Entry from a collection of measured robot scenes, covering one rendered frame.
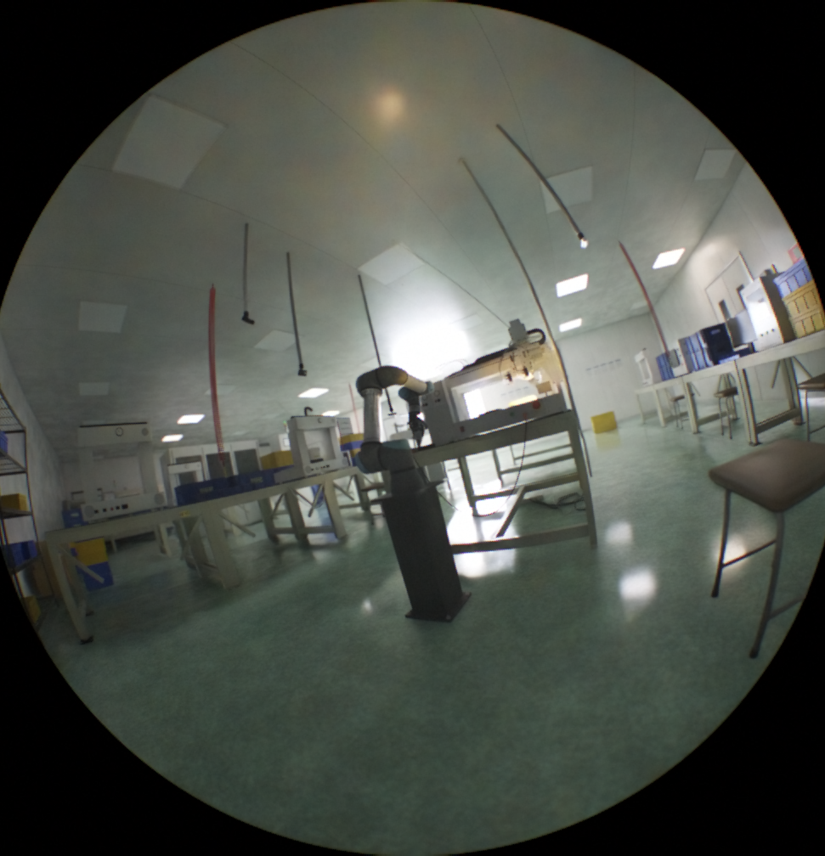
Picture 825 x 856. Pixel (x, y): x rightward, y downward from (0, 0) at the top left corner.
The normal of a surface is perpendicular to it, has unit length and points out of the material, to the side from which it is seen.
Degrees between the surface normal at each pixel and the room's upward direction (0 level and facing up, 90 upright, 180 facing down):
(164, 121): 180
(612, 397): 90
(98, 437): 90
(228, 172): 180
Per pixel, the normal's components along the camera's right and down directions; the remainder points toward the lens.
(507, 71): 0.25, 0.97
